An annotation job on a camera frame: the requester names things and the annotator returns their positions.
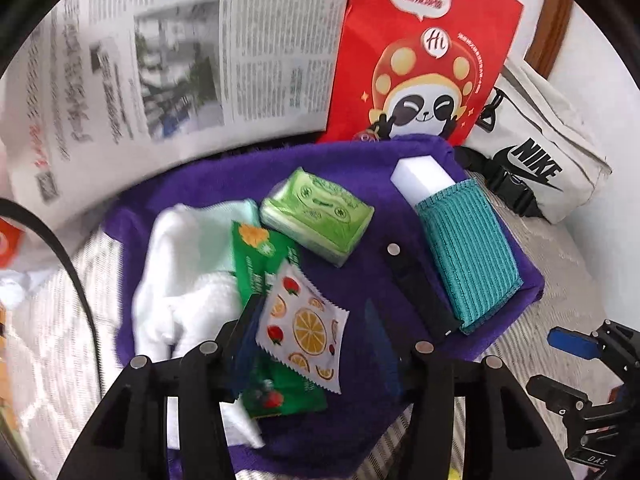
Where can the teal ribbed cloth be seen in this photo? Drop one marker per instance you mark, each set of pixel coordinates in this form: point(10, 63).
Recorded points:
point(465, 250)

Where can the beige crossbody bag black logo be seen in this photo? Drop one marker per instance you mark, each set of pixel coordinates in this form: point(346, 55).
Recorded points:
point(540, 110)

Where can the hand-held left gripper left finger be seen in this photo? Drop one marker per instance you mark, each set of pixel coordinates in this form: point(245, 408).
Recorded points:
point(247, 360)

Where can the wooden door frame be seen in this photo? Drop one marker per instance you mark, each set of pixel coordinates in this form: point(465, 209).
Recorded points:
point(550, 30)

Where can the white sponge block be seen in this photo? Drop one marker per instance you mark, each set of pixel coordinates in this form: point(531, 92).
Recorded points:
point(420, 175)

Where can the white socks bundle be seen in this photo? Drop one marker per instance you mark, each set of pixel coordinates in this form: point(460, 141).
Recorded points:
point(170, 270)

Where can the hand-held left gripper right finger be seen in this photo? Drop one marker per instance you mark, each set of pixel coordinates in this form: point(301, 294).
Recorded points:
point(380, 340)

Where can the black bar with metal cap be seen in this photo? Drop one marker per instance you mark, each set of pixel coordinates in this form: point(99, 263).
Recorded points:
point(420, 290)

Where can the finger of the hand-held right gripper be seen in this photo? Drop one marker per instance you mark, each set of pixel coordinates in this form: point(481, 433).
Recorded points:
point(555, 392)
point(570, 341)

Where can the fruit print wipe sachet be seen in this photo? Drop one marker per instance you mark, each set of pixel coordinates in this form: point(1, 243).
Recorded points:
point(305, 330)

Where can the pale green tissue pack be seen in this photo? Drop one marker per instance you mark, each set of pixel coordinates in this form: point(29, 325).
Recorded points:
point(315, 210)

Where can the purple towel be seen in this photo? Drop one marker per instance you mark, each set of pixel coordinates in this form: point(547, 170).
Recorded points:
point(365, 270)

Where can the white shopping bag orange logo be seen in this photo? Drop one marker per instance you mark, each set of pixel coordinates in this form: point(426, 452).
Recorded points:
point(7, 245)

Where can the newspaper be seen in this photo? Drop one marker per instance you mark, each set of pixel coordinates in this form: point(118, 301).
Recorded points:
point(200, 35)

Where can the green wet wipe packet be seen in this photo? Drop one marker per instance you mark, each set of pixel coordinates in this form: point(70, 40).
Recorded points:
point(255, 250)

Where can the red panda paper bag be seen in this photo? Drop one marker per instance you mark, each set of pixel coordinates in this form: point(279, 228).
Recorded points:
point(380, 20)

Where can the striped bed sheet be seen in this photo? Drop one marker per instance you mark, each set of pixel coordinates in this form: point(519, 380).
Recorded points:
point(550, 270)

